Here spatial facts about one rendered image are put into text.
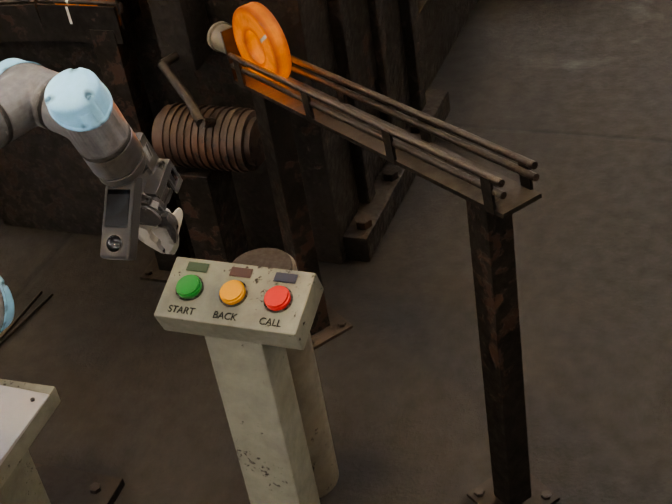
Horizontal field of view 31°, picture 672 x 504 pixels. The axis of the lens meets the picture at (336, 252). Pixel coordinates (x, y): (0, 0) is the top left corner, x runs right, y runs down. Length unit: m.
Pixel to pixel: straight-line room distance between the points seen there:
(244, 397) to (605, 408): 0.80
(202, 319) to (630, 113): 1.74
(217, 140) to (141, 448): 0.64
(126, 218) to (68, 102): 0.20
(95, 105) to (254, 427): 0.68
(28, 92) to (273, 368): 0.59
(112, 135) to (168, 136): 0.89
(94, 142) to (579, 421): 1.21
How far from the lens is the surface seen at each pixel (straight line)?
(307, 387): 2.16
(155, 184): 1.72
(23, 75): 1.66
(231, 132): 2.43
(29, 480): 2.37
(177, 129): 2.49
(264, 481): 2.11
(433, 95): 3.33
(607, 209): 2.96
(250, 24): 2.28
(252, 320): 1.83
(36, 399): 2.26
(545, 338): 2.61
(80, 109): 1.56
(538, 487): 2.31
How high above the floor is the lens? 1.74
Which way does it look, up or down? 37 degrees down
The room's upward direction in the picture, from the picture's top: 10 degrees counter-clockwise
